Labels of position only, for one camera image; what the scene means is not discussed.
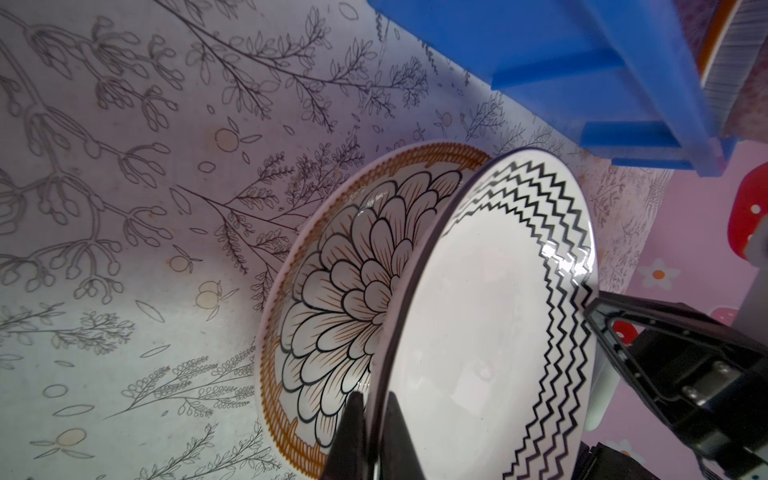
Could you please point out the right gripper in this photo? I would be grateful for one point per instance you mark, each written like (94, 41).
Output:
(706, 382)

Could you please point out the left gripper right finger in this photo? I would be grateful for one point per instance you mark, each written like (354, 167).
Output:
(398, 459)

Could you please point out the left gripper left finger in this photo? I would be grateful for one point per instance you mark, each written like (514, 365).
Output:
(346, 459)

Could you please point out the white plate with patterned rim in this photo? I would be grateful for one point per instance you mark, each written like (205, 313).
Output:
(488, 352)

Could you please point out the flower pattern plate brown rim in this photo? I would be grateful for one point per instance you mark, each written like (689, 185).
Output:
(324, 317)

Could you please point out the white bowl with orange outside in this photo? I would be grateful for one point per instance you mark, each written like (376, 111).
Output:
(729, 51)

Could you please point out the blue plastic bin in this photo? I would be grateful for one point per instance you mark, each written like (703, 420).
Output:
(615, 77)

